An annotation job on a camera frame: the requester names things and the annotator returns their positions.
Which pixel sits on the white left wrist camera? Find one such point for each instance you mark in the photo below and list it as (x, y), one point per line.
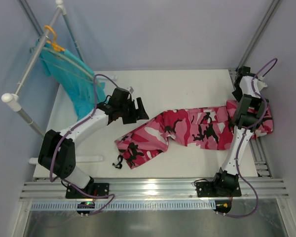
(130, 89)

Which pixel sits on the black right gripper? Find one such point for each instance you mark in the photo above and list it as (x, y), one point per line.
(243, 71)

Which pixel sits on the pink camouflage trousers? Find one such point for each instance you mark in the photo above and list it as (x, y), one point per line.
(208, 128)

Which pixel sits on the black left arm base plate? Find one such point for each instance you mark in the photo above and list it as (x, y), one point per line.
(93, 190)

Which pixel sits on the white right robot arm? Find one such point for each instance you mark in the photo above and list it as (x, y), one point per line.
(251, 109)

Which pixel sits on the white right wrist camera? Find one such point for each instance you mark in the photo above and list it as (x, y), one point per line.
(261, 84)

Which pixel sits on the turquoise t-shirt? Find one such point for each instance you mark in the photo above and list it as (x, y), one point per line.
(75, 77)

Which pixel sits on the aluminium frame rail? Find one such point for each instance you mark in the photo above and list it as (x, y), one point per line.
(148, 189)

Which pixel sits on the orange plastic hanger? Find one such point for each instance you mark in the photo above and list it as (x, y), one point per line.
(53, 42)

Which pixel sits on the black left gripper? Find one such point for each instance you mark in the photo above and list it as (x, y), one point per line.
(132, 113)

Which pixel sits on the grey slotted cable duct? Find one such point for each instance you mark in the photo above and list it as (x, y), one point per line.
(123, 205)

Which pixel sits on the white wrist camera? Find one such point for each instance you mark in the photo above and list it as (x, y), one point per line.
(130, 89)
(261, 84)

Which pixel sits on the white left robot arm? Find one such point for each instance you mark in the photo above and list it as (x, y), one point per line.
(57, 153)

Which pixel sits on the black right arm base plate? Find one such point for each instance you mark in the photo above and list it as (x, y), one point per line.
(207, 189)

